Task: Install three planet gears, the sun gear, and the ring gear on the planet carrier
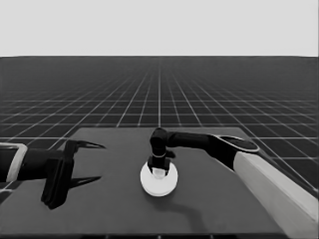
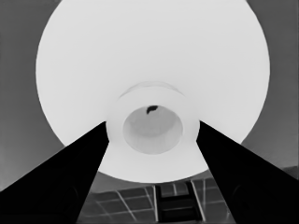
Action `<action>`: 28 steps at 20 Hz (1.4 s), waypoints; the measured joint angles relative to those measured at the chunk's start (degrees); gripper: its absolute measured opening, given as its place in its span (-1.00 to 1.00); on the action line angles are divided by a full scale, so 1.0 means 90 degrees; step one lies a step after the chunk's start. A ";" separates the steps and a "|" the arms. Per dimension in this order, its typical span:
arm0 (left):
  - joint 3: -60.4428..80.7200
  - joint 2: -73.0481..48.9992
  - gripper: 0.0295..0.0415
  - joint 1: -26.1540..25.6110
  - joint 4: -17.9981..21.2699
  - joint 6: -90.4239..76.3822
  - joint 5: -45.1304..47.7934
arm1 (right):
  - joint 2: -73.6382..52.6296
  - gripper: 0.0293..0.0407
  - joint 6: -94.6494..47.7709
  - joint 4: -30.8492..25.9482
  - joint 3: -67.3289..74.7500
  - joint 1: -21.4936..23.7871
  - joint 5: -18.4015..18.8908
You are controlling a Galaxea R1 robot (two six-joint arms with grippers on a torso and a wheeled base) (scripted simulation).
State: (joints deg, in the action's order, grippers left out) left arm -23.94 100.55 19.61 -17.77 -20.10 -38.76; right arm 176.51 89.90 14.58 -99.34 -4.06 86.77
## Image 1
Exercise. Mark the large thick white disc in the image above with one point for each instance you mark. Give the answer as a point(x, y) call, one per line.
point(159, 187)

